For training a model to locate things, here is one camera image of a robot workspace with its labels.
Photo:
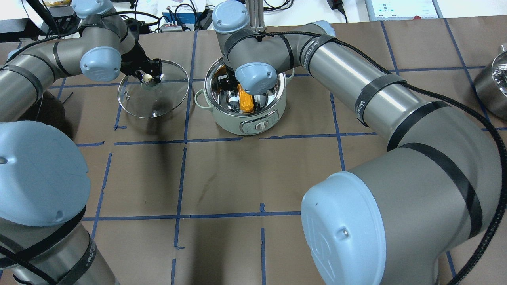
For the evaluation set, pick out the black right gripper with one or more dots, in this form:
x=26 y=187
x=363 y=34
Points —
x=229 y=84

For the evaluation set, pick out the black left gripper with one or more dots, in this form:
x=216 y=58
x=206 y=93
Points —
x=136 y=56

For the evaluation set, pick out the yellow plastic corn cob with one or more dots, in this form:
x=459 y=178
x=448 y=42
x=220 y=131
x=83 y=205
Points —
x=246 y=101

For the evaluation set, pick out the glass pot lid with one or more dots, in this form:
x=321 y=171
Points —
x=151 y=96

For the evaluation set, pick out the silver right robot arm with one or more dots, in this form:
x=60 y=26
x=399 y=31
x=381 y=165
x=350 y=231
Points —
x=318 y=136

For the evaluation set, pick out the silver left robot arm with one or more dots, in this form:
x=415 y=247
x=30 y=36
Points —
x=44 y=182

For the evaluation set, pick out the light green electric pot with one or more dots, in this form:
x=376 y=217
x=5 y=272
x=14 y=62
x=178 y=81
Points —
x=234 y=109

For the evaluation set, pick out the stainless steel steamer basket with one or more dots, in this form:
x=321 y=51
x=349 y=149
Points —
x=491 y=84

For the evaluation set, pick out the aluminium frame post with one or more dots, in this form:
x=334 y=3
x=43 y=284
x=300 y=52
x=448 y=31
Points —
x=255 y=10

